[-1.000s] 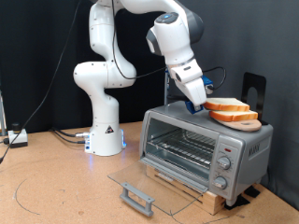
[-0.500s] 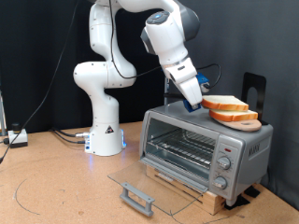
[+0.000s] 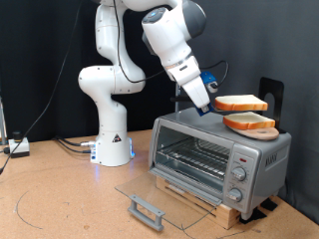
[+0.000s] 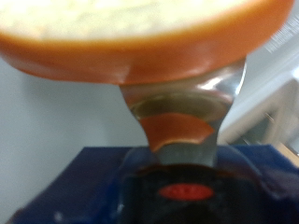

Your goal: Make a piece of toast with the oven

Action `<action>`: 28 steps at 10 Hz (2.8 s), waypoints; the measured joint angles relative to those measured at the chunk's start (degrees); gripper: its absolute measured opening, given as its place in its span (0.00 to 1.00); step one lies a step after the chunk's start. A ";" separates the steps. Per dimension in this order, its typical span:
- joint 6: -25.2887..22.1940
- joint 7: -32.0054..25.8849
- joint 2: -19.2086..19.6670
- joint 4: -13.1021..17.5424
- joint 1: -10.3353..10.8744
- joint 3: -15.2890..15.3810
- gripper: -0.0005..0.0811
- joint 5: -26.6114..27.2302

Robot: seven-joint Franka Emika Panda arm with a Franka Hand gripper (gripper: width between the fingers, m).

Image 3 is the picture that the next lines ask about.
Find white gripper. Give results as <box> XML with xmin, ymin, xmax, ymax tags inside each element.
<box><xmin>180</xmin><ymin>74</ymin><xmax>212</xmax><ymax>113</ymax></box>

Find white bread slice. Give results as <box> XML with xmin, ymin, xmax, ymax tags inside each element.
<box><xmin>222</xmin><ymin>112</ymin><xmax>277</xmax><ymax>131</ymax></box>
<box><xmin>213</xmin><ymin>94</ymin><xmax>269</xmax><ymax>113</ymax></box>

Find glass oven door with handle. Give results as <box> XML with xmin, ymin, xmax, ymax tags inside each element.
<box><xmin>114</xmin><ymin>166</ymin><xmax>223</xmax><ymax>232</ymax></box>

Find silver toaster oven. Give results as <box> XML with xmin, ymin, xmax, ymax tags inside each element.
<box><xmin>148</xmin><ymin>107</ymin><xmax>293</xmax><ymax>221</ymax></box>

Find silver oven knob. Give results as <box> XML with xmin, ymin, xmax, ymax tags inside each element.
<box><xmin>231</xmin><ymin>165</ymin><xmax>247</xmax><ymax>182</ymax></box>
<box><xmin>226</xmin><ymin>187</ymin><xmax>243</xmax><ymax>203</ymax></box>

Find grey metal pole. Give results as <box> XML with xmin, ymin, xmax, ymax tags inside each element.
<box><xmin>174</xmin><ymin>83</ymin><xmax>184</xmax><ymax>114</ymax></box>

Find round wooden plate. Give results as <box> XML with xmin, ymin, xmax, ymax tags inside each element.
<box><xmin>230</xmin><ymin>125</ymin><xmax>280</xmax><ymax>141</ymax></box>

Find black metal bookend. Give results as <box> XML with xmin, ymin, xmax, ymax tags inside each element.
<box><xmin>257</xmin><ymin>77</ymin><xmax>287</xmax><ymax>134</ymax></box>

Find dark grey backdrop curtain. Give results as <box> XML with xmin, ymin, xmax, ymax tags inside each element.
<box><xmin>182</xmin><ymin>0</ymin><xmax>319</xmax><ymax>223</ymax></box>

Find slatted wooden block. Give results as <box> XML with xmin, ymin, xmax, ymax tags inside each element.
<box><xmin>155</xmin><ymin>175</ymin><xmax>242</xmax><ymax>231</ymax></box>

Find black foam pad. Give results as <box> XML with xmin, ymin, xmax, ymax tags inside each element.
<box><xmin>260</xmin><ymin>197</ymin><xmax>278</xmax><ymax>212</ymax></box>
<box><xmin>238</xmin><ymin>207</ymin><xmax>268</xmax><ymax>225</ymax></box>

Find emergency stop button box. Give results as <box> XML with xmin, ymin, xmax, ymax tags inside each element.
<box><xmin>8</xmin><ymin>130</ymin><xmax>31</xmax><ymax>158</ymax></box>

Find thin metal stand leg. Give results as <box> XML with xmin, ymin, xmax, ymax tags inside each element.
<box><xmin>0</xmin><ymin>96</ymin><xmax>7</xmax><ymax>146</ymax></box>

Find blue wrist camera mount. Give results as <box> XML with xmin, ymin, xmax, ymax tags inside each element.
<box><xmin>198</xmin><ymin>71</ymin><xmax>219</xmax><ymax>94</ymax></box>

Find wire oven rack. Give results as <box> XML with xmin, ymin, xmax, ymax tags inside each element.
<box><xmin>156</xmin><ymin>137</ymin><xmax>231</xmax><ymax>182</ymax></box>

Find base cable with silver connector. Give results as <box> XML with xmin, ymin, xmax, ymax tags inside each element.
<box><xmin>54</xmin><ymin>135</ymin><xmax>98</xmax><ymax>148</ymax></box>

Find black base cable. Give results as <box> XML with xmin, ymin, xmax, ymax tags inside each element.
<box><xmin>56</xmin><ymin>138</ymin><xmax>94</xmax><ymax>155</ymax></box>

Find long black hanging cable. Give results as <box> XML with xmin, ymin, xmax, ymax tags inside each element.
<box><xmin>0</xmin><ymin>0</ymin><xmax>84</xmax><ymax>175</ymax></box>

